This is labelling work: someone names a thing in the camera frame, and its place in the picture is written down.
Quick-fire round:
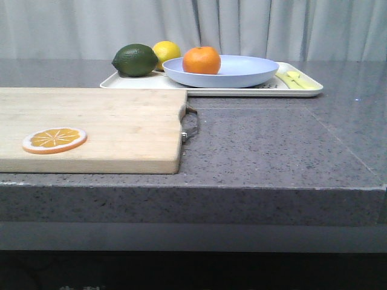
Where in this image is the orange fruit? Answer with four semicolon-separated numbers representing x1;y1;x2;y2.
183;47;221;74

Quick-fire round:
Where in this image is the dark green lime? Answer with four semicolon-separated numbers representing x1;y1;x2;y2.
111;43;158;77

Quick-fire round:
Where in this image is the yellow lemon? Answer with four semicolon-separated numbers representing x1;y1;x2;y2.
153;40;181;71

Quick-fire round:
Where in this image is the yellow plastic spoon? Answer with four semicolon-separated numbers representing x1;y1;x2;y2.
286;71;318;89

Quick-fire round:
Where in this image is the light blue plate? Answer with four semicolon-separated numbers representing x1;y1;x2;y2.
163;55;279;88

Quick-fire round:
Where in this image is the wooden cutting board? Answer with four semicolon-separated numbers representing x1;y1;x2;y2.
1;88;187;174

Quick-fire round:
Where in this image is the orange slice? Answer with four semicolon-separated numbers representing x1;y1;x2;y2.
22;127;87;154

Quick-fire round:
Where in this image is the grey curtain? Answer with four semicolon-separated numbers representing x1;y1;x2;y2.
1;1;386;61

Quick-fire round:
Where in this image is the metal cutting board handle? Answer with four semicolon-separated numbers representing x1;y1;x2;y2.
181;103;200;143

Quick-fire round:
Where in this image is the yellow plastic fork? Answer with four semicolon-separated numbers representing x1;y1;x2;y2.
275;72;303;89

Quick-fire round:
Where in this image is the white rectangular tray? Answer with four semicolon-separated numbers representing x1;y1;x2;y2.
100;62;324;97

